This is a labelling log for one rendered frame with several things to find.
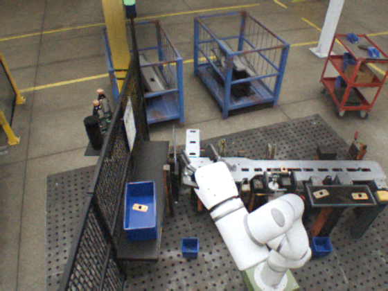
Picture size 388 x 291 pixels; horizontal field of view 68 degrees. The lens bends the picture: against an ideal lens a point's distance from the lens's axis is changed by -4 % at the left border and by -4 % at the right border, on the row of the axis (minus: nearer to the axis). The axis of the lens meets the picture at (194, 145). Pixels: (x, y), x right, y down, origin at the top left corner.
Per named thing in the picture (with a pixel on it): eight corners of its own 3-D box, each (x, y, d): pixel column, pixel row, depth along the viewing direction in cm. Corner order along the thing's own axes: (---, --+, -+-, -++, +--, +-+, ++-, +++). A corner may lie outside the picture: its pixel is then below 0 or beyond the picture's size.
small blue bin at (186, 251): (198, 244, 195) (198, 237, 189) (198, 258, 188) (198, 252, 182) (181, 244, 195) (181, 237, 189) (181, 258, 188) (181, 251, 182)
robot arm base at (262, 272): (291, 291, 163) (301, 276, 151) (259, 296, 160) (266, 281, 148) (280, 260, 177) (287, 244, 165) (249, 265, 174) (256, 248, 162)
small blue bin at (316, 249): (324, 243, 195) (328, 236, 188) (328, 257, 188) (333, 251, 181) (308, 244, 195) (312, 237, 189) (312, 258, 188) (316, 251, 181)
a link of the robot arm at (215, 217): (251, 202, 74) (245, 192, 75) (226, 214, 69) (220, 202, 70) (233, 214, 80) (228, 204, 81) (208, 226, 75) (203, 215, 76)
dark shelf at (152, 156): (169, 143, 220) (169, 140, 218) (158, 261, 156) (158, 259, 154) (139, 143, 221) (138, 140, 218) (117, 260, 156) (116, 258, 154)
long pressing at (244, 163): (375, 158, 211) (376, 156, 210) (389, 182, 195) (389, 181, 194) (185, 157, 212) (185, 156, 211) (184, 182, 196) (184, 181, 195)
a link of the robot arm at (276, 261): (274, 247, 163) (285, 222, 147) (303, 269, 154) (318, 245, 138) (262, 262, 156) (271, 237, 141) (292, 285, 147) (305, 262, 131)
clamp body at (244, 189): (244, 211, 214) (251, 178, 188) (246, 226, 205) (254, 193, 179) (231, 211, 214) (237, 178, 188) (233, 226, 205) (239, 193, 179)
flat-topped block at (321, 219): (323, 231, 202) (346, 190, 170) (325, 241, 196) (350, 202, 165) (308, 231, 202) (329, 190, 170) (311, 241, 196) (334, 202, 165)
